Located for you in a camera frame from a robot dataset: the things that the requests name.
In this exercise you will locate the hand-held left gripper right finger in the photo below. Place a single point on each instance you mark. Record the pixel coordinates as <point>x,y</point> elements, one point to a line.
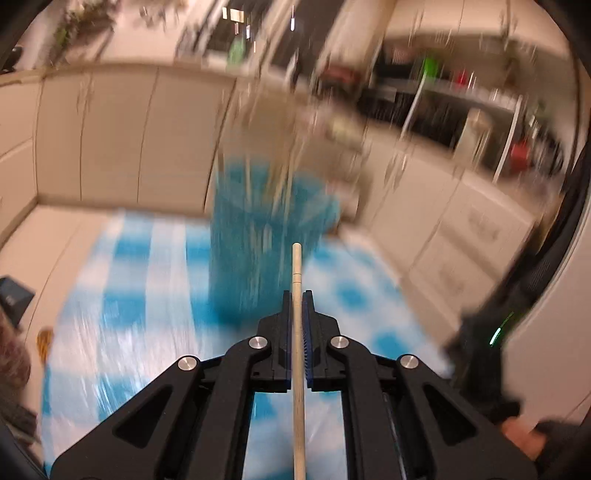
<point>308,323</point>

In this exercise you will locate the red container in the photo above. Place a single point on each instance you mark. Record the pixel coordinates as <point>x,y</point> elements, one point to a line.
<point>521,157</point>

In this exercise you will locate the blue checkered tablecloth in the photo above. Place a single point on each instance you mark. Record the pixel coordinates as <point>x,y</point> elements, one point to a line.
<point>138,323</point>

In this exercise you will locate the dark box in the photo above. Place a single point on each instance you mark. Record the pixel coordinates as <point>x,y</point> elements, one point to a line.
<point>16,297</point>

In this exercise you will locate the person's right hand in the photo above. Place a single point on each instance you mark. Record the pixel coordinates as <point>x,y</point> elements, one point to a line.
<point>521,436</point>

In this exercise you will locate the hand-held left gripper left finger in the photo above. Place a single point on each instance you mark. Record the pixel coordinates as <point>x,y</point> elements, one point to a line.
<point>289,323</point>

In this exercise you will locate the blue cup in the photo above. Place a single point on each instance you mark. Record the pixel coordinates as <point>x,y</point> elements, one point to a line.
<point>244,258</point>

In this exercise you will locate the beige kitchen cabinets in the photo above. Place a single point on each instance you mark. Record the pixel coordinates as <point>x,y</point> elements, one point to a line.
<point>115,134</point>

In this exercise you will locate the green bottle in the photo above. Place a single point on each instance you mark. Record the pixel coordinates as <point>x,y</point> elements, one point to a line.
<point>430,67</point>

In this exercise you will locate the small orange object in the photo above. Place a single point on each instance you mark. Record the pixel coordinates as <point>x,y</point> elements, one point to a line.
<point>45,344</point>

